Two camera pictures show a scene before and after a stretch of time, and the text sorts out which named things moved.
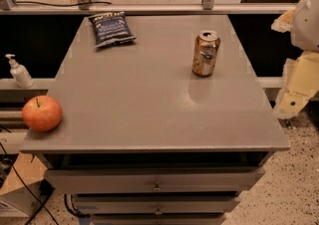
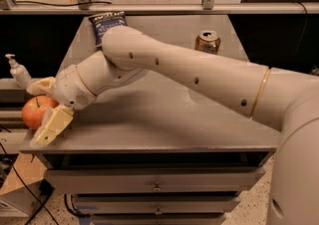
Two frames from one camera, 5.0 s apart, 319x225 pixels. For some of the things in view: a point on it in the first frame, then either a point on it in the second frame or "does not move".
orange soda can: [205, 50] does not move
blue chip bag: [111, 29] does not move
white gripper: [308, 25] → [68, 87]
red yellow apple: [42, 112] does not move
